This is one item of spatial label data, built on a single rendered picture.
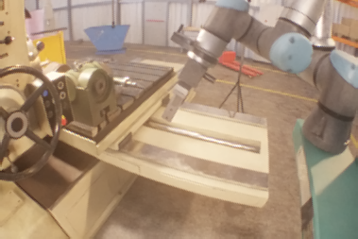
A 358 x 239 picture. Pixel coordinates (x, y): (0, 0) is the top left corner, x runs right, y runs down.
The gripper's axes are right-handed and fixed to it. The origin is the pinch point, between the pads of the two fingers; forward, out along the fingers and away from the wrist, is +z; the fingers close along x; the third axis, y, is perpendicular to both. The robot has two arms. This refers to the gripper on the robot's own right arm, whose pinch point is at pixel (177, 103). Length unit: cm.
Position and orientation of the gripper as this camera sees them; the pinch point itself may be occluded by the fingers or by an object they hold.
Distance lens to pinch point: 53.5
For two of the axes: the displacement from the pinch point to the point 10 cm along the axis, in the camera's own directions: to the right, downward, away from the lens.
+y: 8.6, 5.1, -0.4
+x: 2.4, -3.3, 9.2
